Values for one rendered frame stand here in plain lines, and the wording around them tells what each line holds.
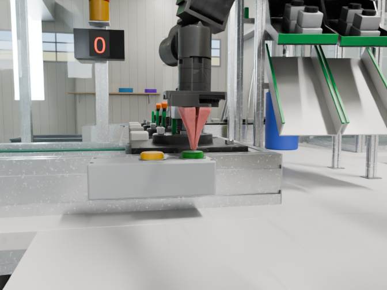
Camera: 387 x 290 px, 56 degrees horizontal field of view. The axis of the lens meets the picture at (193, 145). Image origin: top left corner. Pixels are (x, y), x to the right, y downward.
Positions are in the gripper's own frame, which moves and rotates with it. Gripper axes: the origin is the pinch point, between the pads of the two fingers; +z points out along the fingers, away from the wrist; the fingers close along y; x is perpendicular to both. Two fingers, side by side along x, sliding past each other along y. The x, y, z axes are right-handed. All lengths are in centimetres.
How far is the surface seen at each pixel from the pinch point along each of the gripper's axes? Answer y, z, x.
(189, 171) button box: 1.2, 4.1, 3.1
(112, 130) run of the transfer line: 20, 6, -140
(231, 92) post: -43, -15, -129
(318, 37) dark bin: -29.7, -22.2, -13.2
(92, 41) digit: 19.7, -22.2, -31.1
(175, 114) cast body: 0.9, -5.0, -18.8
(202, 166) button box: -1.0, 3.3, 3.1
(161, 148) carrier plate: 4.7, 1.6, -9.9
